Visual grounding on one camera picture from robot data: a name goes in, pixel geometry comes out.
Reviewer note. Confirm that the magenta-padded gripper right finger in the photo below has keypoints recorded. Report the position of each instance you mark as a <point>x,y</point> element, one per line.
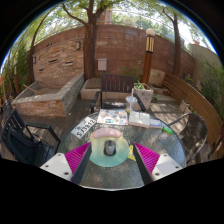
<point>165,166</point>

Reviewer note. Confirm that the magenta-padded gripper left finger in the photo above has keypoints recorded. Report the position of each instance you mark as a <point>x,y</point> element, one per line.
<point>56,165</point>

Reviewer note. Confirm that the dark grey computer mouse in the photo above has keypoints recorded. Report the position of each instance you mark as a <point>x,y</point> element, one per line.
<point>110,148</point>

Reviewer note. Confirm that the green mouse pad, pink rest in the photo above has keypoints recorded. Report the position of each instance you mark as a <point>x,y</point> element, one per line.
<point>100,158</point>

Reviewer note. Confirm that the green lighter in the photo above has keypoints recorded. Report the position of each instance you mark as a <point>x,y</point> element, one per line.
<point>167,130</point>

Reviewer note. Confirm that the small pale blue booklet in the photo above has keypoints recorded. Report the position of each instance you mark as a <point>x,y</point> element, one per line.
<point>155,123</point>

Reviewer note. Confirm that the black metal chair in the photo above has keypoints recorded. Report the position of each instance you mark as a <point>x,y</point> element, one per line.
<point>20,140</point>

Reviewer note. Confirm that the white license plate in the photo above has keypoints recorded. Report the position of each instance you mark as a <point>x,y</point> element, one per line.
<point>83,127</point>

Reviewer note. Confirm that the white book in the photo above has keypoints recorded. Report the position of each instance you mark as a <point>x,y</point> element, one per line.
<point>139,119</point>

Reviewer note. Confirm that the raised stone planter bed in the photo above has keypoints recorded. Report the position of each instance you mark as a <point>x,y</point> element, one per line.
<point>40,106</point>

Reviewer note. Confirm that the small white plant pot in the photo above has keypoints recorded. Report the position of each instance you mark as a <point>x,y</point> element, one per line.
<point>184,106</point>

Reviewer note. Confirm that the curved wooden bench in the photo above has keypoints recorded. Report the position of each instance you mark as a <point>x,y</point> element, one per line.
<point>196,103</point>

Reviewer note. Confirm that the clear plastic cup with straw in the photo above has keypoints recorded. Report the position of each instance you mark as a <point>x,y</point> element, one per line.
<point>130,104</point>

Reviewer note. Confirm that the white planter box with plants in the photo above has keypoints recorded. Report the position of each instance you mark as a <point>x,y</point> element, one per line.
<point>145,96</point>

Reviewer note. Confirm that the low concrete planter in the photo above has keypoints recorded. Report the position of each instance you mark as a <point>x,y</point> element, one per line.
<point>90,87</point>

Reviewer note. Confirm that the beige stone slab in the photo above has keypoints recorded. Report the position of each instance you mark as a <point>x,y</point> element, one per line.
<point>156,77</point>

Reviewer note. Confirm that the dark wooden slatted chair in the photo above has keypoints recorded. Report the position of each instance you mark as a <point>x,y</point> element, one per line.
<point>116,83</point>

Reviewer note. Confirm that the thin leaning tree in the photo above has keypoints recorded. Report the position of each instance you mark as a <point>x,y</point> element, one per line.
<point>31,60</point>

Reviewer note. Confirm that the slim dark tree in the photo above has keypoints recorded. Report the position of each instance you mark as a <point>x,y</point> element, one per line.
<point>176,50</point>

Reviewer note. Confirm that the large forked tree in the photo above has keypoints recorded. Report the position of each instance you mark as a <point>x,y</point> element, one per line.
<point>89,50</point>

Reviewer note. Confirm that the wooden garden lamp post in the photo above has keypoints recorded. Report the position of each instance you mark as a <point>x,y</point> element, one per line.
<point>147,63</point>

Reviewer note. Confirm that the black wall lamp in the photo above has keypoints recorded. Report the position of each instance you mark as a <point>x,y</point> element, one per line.
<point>34,59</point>
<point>78,45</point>

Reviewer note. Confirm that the grey wall utility box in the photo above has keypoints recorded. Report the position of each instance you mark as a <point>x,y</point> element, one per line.
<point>102,64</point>

